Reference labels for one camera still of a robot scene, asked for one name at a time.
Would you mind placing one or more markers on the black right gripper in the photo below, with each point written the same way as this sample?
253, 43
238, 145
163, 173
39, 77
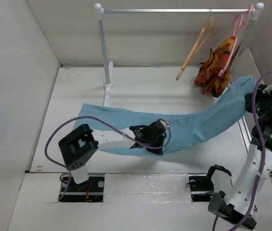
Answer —
259, 94

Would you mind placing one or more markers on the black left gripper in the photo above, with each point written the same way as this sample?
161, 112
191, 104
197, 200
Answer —
158, 151

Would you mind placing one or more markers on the light blue trousers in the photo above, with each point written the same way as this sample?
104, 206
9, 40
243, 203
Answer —
186, 130

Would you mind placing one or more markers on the wooden clothes hanger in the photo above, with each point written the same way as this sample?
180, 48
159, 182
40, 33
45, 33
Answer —
204, 34

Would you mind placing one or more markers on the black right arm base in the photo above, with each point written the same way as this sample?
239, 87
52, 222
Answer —
200, 186

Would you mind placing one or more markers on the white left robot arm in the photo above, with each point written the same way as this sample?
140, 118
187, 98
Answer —
79, 145

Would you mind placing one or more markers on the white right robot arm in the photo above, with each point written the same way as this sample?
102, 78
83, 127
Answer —
236, 205

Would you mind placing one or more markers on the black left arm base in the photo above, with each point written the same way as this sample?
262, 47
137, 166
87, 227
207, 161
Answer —
92, 191

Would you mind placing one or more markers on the pink plastic clothes hanger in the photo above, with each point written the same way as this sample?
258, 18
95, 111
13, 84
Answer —
239, 23

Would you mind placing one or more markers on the orange camouflage garment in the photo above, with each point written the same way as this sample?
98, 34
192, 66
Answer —
208, 78

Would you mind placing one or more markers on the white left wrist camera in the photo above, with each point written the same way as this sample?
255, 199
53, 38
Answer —
164, 123

